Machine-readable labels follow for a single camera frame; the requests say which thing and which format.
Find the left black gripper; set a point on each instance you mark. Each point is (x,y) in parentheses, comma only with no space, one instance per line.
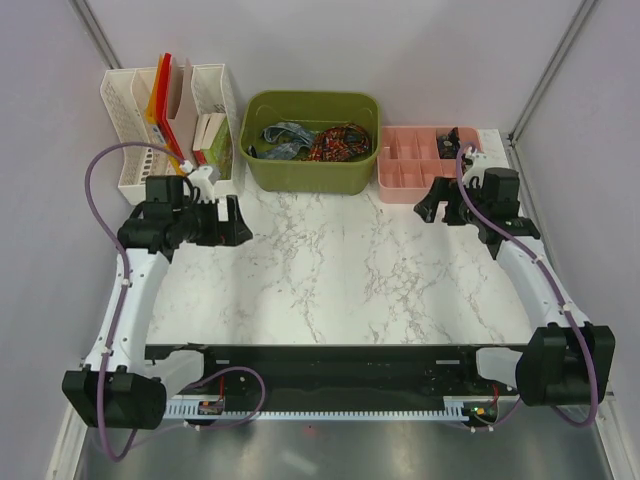
(224,233)

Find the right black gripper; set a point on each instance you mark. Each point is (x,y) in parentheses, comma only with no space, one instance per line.
(444,189)

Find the red patterned tie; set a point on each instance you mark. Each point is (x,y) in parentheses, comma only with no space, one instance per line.
(340,144)

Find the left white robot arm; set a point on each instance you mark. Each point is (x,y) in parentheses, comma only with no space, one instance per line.
(115,387)

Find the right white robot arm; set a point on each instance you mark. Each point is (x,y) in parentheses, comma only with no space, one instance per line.
(568,359)

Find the pink divided organizer tray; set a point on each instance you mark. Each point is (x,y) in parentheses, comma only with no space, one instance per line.
(411,157)

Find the rolled dark tie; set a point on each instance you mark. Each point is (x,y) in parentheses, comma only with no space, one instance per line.
(448,142)

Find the green treehouse book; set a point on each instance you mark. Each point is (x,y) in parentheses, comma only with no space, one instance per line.
(217,145)

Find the olive green plastic bin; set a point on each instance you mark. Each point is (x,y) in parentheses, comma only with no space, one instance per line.
(316,111)

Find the blue patterned tie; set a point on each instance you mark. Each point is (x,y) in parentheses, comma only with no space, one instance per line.
(286,140)

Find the red white book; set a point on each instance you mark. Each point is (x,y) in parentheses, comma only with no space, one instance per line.
(202,135)

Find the beige folder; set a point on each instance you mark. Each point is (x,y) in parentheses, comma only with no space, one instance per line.
(182,113)

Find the orange red folder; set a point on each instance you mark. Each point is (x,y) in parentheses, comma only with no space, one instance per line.
(156,113)

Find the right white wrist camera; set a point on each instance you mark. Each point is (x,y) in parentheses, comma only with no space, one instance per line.
(474,165)

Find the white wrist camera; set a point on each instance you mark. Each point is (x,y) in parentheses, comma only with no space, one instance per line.
(474,165)
(204,177)

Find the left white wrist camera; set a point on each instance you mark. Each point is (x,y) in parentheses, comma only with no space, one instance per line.
(204,177)

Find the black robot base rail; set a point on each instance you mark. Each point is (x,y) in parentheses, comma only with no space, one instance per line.
(345,378)

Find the white slotted cable duct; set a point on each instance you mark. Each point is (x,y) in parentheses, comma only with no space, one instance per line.
(193,409)

